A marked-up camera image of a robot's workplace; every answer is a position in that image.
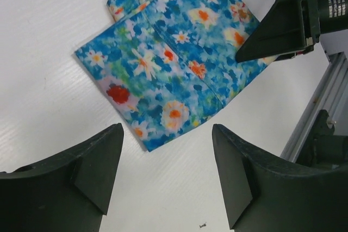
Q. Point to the blue floral skirt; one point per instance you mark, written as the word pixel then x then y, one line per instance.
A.
pixel 168 66

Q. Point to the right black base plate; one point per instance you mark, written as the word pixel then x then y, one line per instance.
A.
pixel 322 149

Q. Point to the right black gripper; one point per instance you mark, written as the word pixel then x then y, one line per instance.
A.
pixel 290 27

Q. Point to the aluminium mounting rail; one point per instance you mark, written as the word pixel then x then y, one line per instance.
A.
pixel 330 95

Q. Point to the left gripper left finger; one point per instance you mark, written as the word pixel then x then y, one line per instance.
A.
pixel 68 191

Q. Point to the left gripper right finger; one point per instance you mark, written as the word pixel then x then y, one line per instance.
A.
pixel 263 192

